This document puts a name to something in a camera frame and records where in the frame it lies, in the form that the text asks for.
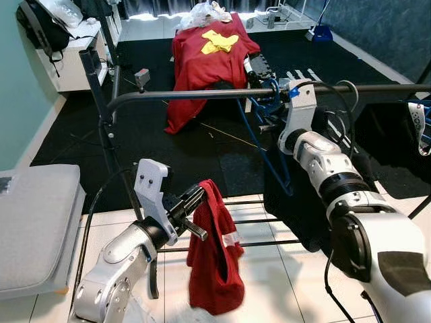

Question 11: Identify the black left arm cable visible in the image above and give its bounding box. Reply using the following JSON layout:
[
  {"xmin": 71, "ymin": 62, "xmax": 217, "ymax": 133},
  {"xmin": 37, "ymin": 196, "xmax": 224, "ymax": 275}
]
[{"xmin": 73, "ymin": 167, "xmax": 139, "ymax": 303}]

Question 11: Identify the black garment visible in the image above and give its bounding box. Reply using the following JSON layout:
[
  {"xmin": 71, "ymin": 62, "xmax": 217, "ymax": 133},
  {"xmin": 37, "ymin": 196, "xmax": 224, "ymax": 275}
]
[{"xmin": 261, "ymin": 101, "xmax": 378, "ymax": 255}]

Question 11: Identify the yellow cloth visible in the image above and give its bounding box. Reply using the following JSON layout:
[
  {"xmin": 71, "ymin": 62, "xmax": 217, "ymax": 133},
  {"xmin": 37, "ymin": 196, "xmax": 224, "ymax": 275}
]
[{"xmin": 201, "ymin": 30, "xmax": 240, "ymax": 55}]

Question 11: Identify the grey upholstered bench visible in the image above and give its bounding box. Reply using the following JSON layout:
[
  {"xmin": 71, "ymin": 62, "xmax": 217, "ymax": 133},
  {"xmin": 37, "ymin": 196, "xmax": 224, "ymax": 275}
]
[{"xmin": 0, "ymin": 164, "xmax": 86, "ymax": 300}]

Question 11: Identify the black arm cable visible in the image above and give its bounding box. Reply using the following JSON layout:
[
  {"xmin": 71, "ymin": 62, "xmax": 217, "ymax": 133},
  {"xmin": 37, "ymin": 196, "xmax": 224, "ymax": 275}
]
[
  {"xmin": 269, "ymin": 79, "xmax": 381, "ymax": 323},
  {"xmin": 73, "ymin": 167, "xmax": 139, "ymax": 303}
]

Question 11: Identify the black box device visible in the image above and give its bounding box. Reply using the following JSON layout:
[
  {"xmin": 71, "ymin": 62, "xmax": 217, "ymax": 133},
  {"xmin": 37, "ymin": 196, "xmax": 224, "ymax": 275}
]
[{"xmin": 244, "ymin": 52, "xmax": 275, "ymax": 85}]

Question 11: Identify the white plastic bag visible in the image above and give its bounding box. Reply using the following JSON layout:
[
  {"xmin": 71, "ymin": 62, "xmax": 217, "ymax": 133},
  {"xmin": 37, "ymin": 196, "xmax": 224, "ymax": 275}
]
[
  {"xmin": 178, "ymin": 0, "xmax": 233, "ymax": 29},
  {"xmin": 37, "ymin": 0, "xmax": 85, "ymax": 28}
]

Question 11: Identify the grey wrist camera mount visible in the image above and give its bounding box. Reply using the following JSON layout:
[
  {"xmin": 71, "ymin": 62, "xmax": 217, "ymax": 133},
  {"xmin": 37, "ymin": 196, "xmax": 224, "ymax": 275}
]
[
  {"xmin": 133, "ymin": 159, "xmax": 179, "ymax": 246},
  {"xmin": 281, "ymin": 79, "xmax": 319, "ymax": 152}
]

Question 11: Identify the red sleeveless shirt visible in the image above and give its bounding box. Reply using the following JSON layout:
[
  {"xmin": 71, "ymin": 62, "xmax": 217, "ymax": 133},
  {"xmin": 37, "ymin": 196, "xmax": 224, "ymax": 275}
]
[{"xmin": 187, "ymin": 178, "xmax": 245, "ymax": 316}]

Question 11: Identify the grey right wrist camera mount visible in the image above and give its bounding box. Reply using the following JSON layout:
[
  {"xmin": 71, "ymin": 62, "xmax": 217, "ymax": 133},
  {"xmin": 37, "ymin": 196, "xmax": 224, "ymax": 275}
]
[{"xmin": 281, "ymin": 79, "xmax": 319, "ymax": 152}]

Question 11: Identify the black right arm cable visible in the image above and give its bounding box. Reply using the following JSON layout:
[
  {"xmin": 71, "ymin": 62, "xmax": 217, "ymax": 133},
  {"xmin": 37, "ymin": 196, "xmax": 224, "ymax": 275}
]
[{"xmin": 269, "ymin": 79, "xmax": 381, "ymax": 323}]

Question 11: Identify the white shelf unit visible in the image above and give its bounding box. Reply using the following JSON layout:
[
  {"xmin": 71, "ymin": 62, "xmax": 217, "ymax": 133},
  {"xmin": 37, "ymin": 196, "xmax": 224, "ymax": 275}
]
[{"xmin": 34, "ymin": 0, "xmax": 122, "ymax": 93}]

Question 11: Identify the dark window curtain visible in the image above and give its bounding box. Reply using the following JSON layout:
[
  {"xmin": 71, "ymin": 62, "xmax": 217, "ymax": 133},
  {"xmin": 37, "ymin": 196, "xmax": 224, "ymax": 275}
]
[{"xmin": 121, "ymin": 0, "xmax": 310, "ymax": 17}]

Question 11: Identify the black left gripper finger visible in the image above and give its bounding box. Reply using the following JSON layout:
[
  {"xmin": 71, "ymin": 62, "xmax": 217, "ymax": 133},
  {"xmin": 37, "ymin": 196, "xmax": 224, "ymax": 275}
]
[
  {"xmin": 178, "ymin": 219, "xmax": 209, "ymax": 241},
  {"xmin": 176, "ymin": 186, "xmax": 207, "ymax": 217}
]

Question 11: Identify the silver wire hanger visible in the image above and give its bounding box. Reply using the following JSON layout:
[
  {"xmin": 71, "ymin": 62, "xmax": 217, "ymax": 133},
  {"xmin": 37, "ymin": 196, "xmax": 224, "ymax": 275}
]
[{"xmin": 333, "ymin": 79, "xmax": 361, "ymax": 112}]

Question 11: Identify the black backpack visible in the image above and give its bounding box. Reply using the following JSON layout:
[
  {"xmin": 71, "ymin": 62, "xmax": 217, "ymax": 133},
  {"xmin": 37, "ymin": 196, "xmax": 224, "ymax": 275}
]
[{"xmin": 17, "ymin": 0, "xmax": 71, "ymax": 55}]

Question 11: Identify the black shorts white waistband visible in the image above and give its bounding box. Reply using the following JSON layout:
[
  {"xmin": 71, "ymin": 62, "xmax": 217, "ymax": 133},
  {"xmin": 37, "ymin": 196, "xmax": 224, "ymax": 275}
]
[{"xmin": 354, "ymin": 98, "xmax": 431, "ymax": 182}]

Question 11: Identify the blue dustpan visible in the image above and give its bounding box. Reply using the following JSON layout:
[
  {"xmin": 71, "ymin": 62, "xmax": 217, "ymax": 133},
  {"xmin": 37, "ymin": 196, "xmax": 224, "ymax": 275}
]
[{"xmin": 306, "ymin": 0, "xmax": 334, "ymax": 43}]

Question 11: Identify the small grey box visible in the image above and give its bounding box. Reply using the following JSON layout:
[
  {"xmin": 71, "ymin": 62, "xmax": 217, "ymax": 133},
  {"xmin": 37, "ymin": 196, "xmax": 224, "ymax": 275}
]
[{"xmin": 134, "ymin": 68, "xmax": 151, "ymax": 90}]

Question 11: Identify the black metal clothes rack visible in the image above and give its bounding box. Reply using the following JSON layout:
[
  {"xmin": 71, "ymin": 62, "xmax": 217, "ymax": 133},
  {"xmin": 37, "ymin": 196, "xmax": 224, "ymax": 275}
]
[{"xmin": 79, "ymin": 47, "xmax": 431, "ymax": 300}]

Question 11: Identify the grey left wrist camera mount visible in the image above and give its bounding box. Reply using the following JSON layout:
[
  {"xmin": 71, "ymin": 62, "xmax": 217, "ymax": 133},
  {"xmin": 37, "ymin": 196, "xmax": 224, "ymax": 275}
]
[{"xmin": 133, "ymin": 159, "xmax": 179, "ymax": 246}]

